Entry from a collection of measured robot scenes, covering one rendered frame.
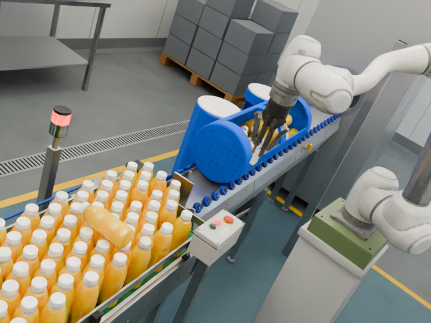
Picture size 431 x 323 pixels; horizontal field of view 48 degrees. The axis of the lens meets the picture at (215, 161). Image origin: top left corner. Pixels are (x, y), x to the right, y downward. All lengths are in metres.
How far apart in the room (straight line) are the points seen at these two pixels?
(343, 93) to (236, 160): 0.92
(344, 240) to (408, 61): 0.77
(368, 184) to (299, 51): 0.78
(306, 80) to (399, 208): 0.74
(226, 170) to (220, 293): 1.15
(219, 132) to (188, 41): 3.93
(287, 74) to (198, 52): 4.51
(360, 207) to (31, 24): 4.18
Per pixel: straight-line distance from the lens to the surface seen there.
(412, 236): 1.91
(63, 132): 1.79
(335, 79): 1.33
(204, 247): 1.65
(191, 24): 5.97
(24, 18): 5.37
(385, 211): 1.95
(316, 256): 2.14
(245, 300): 3.16
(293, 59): 1.43
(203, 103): 2.77
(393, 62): 1.66
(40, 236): 1.48
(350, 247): 2.06
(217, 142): 2.15
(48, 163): 1.87
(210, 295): 3.07
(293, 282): 2.25
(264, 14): 5.88
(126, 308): 1.60
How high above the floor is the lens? 2.07
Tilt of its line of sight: 28 degrees down
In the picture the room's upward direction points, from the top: 22 degrees clockwise
